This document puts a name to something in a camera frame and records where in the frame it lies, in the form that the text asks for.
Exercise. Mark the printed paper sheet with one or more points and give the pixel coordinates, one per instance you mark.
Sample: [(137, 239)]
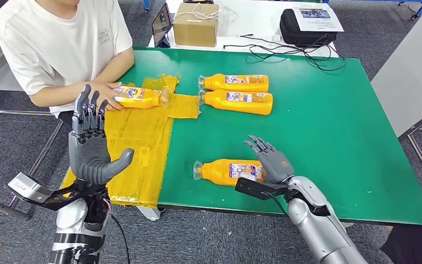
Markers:
[(317, 20)]

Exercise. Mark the person's left forearm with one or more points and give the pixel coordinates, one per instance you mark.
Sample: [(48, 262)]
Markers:
[(118, 67)]

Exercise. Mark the blue cart frame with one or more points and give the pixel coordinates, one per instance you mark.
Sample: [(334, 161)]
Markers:
[(420, 8)]

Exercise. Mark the person's right forearm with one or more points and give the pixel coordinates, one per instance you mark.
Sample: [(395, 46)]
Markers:
[(58, 95)]

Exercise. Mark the brown cardboard box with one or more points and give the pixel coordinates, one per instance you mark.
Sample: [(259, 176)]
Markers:
[(195, 32)]

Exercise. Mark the white table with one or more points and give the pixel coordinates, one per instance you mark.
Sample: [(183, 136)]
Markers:
[(254, 18)]

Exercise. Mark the person's right hand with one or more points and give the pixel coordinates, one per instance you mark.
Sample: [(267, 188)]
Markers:
[(107, 91)]

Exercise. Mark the small white charger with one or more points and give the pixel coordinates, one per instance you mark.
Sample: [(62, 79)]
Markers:
[(276, 37)]

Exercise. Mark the yellow taped cardboard mat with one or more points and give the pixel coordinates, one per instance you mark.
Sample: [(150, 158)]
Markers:
[(142, 138)]

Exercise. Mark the person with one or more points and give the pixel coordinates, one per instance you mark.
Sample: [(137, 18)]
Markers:
[(50, 47), (415, 244)]

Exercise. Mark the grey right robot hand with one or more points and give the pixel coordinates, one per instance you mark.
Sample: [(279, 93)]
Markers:
[(276, 167)]

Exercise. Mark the chrome metal table frame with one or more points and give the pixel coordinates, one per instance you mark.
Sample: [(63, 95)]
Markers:
[(32, 169)]

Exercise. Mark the orange detergent bottle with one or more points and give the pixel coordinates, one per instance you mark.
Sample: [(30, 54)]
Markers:
[(214, 83), (214, 173), (142, 102), (240, 107)]

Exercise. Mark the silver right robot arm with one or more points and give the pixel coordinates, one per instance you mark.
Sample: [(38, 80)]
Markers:
[(316, 229)]

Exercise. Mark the grey side table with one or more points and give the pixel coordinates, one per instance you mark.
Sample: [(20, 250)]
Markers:
[(407, 73)]

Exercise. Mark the black bag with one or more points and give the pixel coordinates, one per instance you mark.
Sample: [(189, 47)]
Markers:
[(298, 37)]

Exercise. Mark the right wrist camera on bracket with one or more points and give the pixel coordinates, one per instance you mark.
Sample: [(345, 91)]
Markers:
[(254, 189)]

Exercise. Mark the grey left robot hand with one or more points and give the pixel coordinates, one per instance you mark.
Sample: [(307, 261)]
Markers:
[(89, 153)]

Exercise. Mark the white table foot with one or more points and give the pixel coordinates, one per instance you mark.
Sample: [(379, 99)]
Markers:
[(149, 214)]

